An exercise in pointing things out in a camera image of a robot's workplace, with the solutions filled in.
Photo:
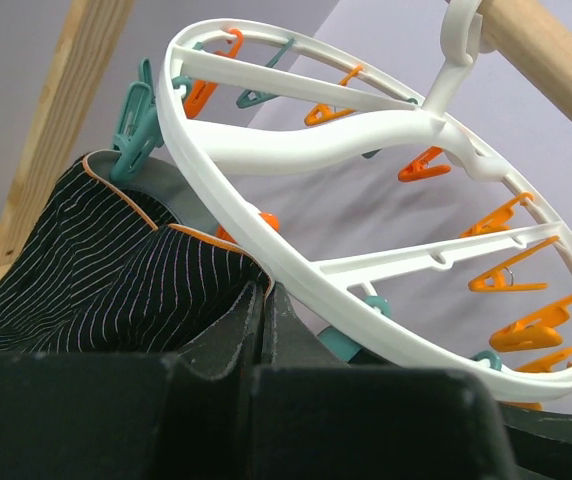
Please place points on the teal clothes peg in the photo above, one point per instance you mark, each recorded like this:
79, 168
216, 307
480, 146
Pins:
342, 337
260, 90
137, 132

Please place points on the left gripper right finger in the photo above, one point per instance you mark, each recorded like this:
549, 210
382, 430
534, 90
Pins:
314, 417

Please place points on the black striped underwear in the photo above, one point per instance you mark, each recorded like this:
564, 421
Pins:
109, 268

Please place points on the white round clip hanger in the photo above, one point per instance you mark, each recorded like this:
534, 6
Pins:
397, 160

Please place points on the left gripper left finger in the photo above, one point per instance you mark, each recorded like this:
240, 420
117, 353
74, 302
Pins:
177, 415

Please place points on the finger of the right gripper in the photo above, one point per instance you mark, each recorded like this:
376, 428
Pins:
536, 445

